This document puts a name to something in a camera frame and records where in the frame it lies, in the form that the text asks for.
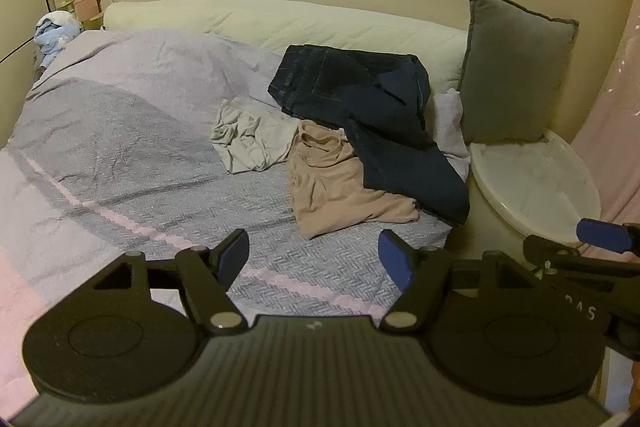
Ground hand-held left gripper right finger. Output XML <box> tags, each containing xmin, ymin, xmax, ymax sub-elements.
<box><xmin>377</xmin><ymin>228</ymin><xmax>538</xmax><ymax>337</ymax></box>

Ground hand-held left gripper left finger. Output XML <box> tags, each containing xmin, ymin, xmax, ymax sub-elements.
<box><xmin>90</xmin><ymin>228</ymin><xmax>251</xmax><ymax>337</ymax></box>

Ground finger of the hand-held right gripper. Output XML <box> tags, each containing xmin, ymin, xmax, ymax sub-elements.
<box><xmin>575</xmin><ymin>217</ymin><xmax>640</xmax><ymax>255</ymax></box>
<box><xmin>522</xmin><ymin>234</ymin><xmax>640</xmax><ymax>280</ymax></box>

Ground dark blue jeans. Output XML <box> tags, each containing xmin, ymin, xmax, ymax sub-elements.
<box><xmin>267</xmin><ymin>44</ymin><xmax>471</xmax><ymax>227</ymax></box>

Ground light blue clothes pile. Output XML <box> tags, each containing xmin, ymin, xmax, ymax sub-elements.
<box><xmin>34</xmin><ymin>11</ymin><xmax>83</xmax><ymax>68</ymax></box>

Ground white round bedside table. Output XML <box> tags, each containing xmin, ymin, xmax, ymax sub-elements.
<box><xmin>467</xmin><ymin>129</ymin><xmax>603</xmax><ymax>260</ymax></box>

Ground beige shirt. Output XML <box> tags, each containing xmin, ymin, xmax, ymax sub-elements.
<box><xmin>286</xmin><ymin>121</ymin><xmax>420</xmax><ymax>240</ymax></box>

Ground pink curtain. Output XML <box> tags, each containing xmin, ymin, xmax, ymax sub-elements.
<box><xmin>570</xmin><ymin>0</ymin><xmax>640</xmax><ymax>258</ymax></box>

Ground light grey crumpled garment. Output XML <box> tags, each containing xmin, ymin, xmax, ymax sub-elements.
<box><xmin>210</xmin><ymin>99</ymin><xmax>301</xmax><ymax>174</ymax></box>

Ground pale lilac cloth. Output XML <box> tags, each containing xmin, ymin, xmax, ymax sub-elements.
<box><xmin>429</xmin><ymin>89</ymin><xmax>472</xmax><ymax>180</ymax></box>

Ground pink and grey striped blanket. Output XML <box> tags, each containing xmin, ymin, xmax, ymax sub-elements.
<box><xmin>0</xmin><ymin>29</ymin><xmax>471</xmax><ymax>408</ymax></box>

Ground grey cushion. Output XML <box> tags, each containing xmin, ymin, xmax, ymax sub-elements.
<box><xmin>457</xmin><ymin>0</ymin><xmax>580</xmax><ymax>145</ymax></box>

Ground cream upholstered headboard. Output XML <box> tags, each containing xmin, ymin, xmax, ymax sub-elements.
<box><xmin>104</xmin><ymin>0</ymin><xmax>468</xmax><ymax>94</ymax></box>

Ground pink box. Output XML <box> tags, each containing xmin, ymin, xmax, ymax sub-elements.
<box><xmin>73</xmin><ymin>0</ymin><xmax>104</xmax><ymax>19</ymax></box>

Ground cream wardrobe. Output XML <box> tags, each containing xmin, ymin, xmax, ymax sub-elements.
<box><xmin>0</xmin><ymin>0</ymin><xmax>57</xmax><ymax>148</ymax></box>

